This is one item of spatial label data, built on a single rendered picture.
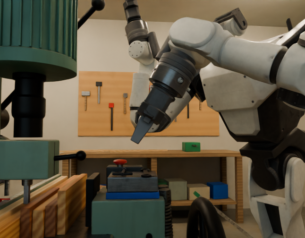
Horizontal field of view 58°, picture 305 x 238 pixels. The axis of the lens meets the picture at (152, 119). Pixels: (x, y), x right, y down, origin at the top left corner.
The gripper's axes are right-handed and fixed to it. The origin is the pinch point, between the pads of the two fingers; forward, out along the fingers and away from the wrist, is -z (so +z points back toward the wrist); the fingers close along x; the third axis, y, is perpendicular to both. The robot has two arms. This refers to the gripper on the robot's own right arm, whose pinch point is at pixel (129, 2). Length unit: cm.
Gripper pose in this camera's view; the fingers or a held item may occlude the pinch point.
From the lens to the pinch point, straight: 118.9
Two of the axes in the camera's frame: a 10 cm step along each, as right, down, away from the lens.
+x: -0.3, -2.1, -9.8
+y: -9.7, 2.5, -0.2
